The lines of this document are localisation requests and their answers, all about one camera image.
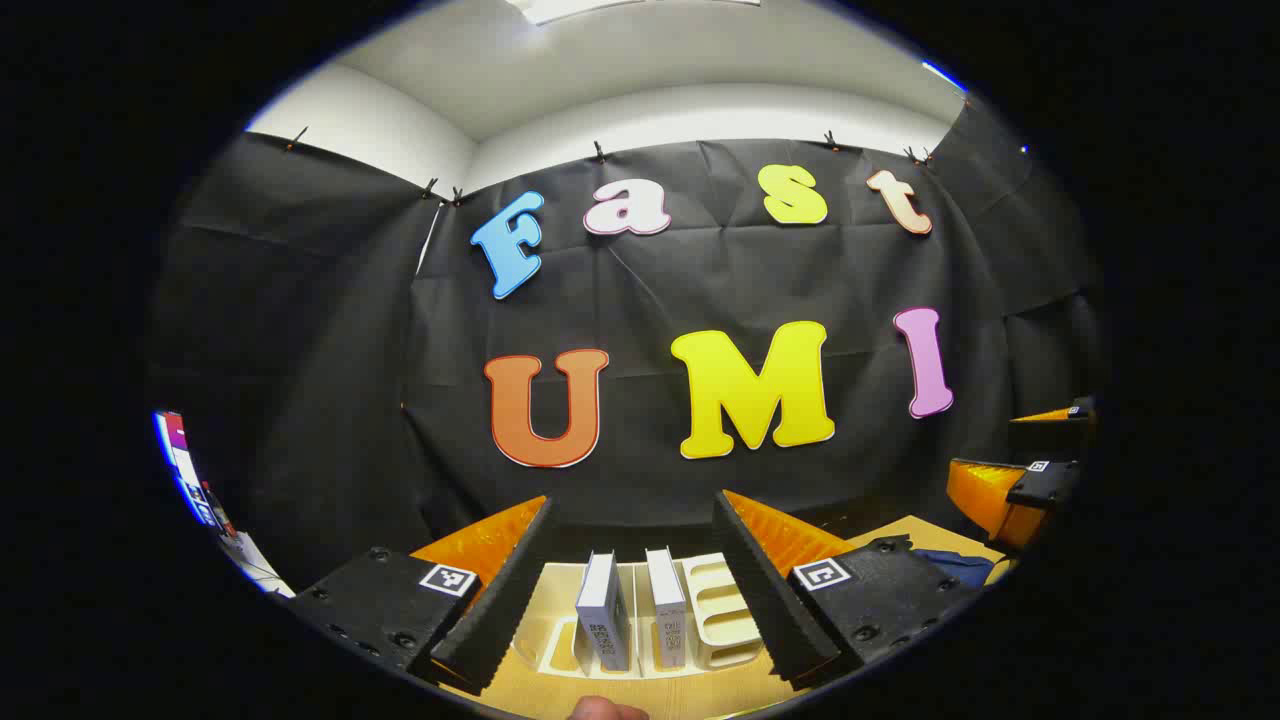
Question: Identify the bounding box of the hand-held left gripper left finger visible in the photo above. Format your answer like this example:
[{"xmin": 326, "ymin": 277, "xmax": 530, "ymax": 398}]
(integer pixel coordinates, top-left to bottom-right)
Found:
[{"xmin": 288, "ymin": 495, "xmax": 559, "ymax": 698}]

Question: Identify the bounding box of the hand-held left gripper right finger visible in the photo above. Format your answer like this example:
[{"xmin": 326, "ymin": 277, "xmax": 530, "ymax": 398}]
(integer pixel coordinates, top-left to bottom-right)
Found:
[{"xmin": 712, "ymin": 489, "xmax": 986, "ymax": 693}]

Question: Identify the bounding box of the white plastic bookshelf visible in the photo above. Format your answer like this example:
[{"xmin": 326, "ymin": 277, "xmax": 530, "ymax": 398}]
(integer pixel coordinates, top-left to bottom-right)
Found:
[{"xmin": 510, "ymin": 550, "xmax": 767, "ymax": 683}]

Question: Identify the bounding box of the grey patterned cover book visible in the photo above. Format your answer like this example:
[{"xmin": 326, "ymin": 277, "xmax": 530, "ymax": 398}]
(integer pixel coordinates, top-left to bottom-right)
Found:
[{"xmin": 645, "ymin": 547, "xmax": 690, "ymax": 670}]

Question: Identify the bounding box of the white cover book black lettering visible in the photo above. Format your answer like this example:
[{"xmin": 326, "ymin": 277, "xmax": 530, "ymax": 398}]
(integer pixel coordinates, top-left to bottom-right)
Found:
[{"xmin": 575, "ymin": 550, "xmax": 633, "ymax": 672}]

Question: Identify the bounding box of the blue schoolbag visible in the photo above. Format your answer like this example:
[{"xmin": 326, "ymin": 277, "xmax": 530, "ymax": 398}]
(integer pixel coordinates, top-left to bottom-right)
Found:
[{"xmin": 868, "ymin": 534, "xmax": 998, "ymax": 588}]

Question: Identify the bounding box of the colourful poster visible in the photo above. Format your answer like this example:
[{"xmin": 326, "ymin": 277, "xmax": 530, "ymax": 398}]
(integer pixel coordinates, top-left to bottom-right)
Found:
[{"xmin": 153, "ymin": 410, "xmax": 293, "ymax": 598}]

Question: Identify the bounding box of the ceiling light panel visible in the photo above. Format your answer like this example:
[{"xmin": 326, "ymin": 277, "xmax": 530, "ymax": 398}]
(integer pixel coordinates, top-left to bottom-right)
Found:
[{"xmin": 505, "ymin": 0, "xmax": 761, "ymax": 26}]

